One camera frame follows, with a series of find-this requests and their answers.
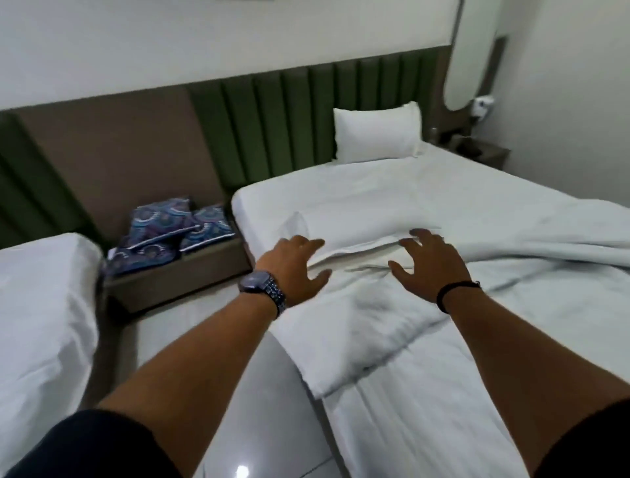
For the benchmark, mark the brown wooden nightstand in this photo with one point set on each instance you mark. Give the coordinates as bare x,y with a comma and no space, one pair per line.
182,278

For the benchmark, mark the dark metal wristwatch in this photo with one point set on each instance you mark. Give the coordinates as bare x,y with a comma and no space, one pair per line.
263,289

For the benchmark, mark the blue patterned cushion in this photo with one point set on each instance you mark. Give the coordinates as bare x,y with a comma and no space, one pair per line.
162,221
209,229
140,258

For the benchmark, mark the brown wall panel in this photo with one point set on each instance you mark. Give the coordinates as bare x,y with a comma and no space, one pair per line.
123,152

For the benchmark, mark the black left shirt sleeve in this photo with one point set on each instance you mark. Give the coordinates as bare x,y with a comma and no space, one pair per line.
93,450

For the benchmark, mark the oval wall mirror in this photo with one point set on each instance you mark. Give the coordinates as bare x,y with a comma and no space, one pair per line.
470,54

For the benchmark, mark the white pillow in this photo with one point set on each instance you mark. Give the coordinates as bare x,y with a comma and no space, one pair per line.
376,133

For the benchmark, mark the person's right hand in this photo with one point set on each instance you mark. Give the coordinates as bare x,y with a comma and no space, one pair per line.
435,268

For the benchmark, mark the person's left hand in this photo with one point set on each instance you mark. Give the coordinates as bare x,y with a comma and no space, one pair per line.
288,268

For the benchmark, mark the black wristband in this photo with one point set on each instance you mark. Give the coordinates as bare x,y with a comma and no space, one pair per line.
450,289

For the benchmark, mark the bed with white sheet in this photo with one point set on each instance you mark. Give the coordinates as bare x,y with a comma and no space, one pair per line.
443,423

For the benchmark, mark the white duvet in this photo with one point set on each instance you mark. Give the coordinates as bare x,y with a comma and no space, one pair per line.
517,236

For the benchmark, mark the small brown side table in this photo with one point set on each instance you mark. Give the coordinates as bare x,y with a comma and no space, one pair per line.
492,155

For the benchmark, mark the green padded headboard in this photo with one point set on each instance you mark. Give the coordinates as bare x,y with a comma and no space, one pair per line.
34,192
295,118

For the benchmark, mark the person's left thumb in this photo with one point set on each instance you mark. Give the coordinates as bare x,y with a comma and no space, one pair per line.
320,280

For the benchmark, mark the person's left forearm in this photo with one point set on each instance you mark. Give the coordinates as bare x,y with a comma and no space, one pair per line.
197,374

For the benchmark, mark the black shirt sleeve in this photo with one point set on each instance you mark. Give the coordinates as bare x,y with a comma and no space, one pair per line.
590,443
93,450

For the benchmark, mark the person's right forearm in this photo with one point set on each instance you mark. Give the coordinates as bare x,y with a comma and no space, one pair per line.
521,374

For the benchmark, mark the person's right thumb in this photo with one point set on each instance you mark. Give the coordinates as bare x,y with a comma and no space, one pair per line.
399,273

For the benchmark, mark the black right shirt sleeve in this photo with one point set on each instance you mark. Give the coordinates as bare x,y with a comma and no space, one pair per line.
590,443

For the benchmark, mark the white wall-mounted device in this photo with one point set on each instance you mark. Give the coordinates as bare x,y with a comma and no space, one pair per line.
482,106

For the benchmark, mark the bed with white cover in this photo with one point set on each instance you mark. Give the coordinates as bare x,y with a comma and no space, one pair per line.
44,325

